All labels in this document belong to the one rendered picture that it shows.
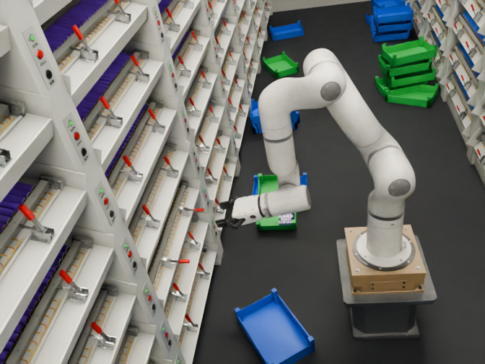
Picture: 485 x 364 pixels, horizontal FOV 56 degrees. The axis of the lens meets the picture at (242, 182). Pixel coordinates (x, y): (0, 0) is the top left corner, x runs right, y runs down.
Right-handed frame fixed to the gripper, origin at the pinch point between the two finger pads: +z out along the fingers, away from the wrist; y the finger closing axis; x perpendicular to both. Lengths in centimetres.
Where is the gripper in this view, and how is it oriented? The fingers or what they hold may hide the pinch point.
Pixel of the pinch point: (221, 214)
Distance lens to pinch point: 162.2
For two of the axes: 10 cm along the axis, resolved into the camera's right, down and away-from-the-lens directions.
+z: -9.2, 2.1, 3.2
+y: 1.3, -6.3, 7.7
